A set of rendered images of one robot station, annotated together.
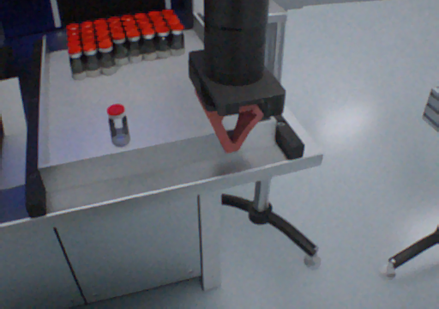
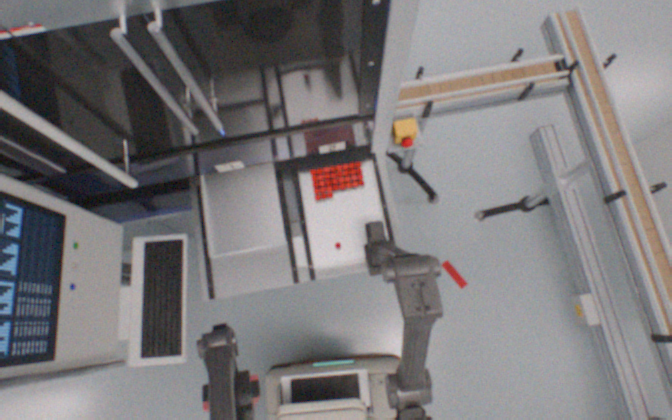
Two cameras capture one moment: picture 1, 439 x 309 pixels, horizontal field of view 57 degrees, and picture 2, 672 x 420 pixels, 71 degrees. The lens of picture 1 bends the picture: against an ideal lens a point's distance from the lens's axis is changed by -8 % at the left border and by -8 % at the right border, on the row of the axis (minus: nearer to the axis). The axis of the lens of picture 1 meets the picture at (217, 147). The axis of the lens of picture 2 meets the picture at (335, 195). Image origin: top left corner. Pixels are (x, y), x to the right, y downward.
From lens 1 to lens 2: 129 cm
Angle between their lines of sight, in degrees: 36
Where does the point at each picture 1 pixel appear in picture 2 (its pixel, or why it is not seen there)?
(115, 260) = not seen: hidden behind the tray
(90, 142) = (327, 246)
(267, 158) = not seen: hidden behind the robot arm
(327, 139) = not seen: hidden behind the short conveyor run
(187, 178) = (359, 268)
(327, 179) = (461, 133)
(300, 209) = (435, 157)
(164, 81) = (354, 210)
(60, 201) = (319, 274)
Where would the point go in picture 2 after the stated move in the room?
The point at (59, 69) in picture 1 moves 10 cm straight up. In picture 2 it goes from (308, 191) to (305, 183)
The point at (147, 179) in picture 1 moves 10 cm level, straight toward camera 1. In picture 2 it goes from (347, 267) to (349, 297)
